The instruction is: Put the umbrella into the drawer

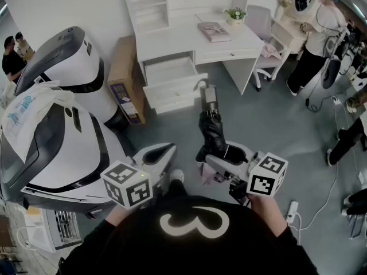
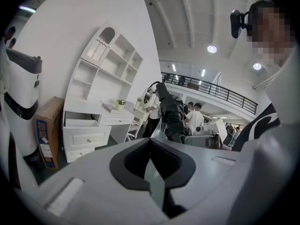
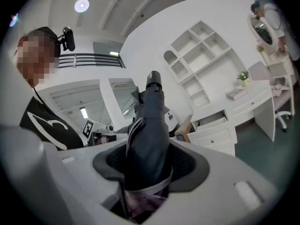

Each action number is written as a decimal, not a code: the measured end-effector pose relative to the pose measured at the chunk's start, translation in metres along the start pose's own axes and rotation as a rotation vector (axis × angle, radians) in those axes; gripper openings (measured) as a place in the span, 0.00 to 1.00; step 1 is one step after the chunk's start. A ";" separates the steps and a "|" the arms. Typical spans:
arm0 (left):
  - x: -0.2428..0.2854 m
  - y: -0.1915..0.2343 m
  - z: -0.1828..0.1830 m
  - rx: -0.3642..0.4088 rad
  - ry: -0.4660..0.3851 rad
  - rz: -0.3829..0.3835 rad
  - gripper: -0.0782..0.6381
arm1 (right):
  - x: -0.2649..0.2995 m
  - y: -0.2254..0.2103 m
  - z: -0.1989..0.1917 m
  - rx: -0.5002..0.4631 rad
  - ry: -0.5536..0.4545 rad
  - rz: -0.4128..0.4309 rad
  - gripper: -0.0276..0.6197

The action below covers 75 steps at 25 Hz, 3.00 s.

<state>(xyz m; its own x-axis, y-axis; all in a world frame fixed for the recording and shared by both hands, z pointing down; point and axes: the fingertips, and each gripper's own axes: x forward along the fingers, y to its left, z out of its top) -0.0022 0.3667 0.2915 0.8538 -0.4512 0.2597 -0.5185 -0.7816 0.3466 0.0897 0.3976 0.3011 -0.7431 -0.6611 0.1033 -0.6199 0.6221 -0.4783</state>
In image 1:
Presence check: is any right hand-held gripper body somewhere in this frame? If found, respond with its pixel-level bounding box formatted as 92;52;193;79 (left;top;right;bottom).
229;151;288;206

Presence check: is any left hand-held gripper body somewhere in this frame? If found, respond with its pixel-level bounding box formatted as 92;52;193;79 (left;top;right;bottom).
101;153;163;210

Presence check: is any person's right forearm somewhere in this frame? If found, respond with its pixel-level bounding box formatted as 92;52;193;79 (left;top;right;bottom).
248;193;288;238

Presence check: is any person's left forearm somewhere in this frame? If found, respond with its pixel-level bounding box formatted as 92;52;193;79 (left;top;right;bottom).
105;203;137;227

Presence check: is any white desk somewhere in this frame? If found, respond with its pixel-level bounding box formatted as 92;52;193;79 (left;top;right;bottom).
134;11;265;115

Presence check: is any person's pale shoe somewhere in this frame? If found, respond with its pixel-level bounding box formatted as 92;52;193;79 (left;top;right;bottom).
169;169;185;183

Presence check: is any white and black robot machine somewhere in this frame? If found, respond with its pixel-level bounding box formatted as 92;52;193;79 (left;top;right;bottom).
0;96;136;215
13;26;122;125

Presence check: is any long brown cardboard box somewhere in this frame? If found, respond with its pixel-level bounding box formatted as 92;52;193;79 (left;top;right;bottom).
107;36;146;125

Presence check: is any person's black printed shirt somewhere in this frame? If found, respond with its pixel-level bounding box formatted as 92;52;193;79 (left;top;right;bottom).
56;179;319;275

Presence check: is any lilac office chair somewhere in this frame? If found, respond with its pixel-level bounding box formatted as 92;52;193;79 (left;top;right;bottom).
245;4;288;93

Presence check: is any pink cloth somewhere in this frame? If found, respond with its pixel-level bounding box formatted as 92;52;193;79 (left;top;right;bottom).
259;44;283;60

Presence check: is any pink brown book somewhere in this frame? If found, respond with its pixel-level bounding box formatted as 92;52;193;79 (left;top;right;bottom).
197;21;232;44

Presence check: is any cream vanity table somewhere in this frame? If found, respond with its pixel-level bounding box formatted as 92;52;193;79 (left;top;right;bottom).
271;0;309;61

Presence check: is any white plastic bag blue print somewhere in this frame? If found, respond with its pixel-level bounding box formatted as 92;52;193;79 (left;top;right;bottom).
1;80;76;163

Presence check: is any small green potted plant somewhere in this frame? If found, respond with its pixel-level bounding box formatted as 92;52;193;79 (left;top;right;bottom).
224;7;247;27

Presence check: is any white power cable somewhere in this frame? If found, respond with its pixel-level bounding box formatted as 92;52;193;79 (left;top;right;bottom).
288;97;364;246

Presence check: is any white wire cage cabinet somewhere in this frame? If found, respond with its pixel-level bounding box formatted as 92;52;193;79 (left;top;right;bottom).
24;207;83;254

